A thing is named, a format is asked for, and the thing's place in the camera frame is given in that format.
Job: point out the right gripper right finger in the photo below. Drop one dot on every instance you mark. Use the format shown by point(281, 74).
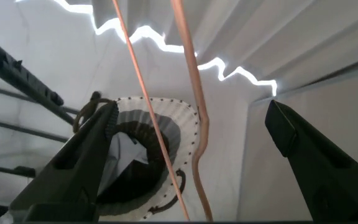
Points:
point(328, 174)

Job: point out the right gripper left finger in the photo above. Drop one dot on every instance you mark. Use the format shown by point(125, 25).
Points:
point(73, 174)

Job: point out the pink clothes hanger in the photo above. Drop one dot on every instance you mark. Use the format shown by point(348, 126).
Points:
point(197, 93)

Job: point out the white laundry basket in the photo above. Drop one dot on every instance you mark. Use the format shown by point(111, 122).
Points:
point(166, 109)

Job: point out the black clothes rack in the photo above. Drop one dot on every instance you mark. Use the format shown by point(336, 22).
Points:
point(17, 74)

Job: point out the white curtain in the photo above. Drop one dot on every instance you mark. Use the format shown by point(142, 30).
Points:
point(259, 31)

